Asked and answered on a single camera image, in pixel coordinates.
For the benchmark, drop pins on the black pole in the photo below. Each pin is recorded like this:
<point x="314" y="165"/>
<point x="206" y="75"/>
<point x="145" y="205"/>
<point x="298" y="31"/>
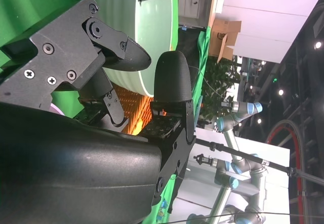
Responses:
<point x="253" y="158"/>

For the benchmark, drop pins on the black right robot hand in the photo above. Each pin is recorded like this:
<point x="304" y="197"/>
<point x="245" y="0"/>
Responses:
<point x="76" y="171"/>

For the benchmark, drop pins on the cardboard box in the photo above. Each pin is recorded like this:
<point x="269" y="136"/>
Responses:
<point x="222" y="39"/>

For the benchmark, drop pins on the pale lavender plate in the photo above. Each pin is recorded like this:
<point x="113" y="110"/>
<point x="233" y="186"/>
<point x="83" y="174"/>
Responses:
<point x="57" y="109"/>

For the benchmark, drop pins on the green tablecloth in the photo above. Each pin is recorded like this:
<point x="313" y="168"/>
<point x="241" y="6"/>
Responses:
<point x="38" y="1"/>

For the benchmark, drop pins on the grey blue-capped industrial robot arm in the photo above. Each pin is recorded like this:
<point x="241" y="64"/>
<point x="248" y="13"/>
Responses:
<point x="233" y="168"/>

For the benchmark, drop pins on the orange wicker basket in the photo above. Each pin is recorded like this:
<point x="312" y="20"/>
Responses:
<point x="134" y="102"/>

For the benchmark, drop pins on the green leafy plant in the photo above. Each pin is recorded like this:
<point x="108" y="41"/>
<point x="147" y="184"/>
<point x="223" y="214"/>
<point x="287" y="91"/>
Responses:
<point x="220" y="87"/>

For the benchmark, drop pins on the white partition wall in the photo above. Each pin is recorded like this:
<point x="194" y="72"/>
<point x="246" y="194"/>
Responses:
<point x="273" y="19"/>

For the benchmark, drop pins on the grey bowl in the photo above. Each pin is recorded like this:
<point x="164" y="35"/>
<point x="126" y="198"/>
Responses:
<point x="154" y="32"/>

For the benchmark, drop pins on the black backdrop curtain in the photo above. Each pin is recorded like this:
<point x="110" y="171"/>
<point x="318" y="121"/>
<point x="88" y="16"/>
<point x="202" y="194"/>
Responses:
<point x="187" y="42"/>

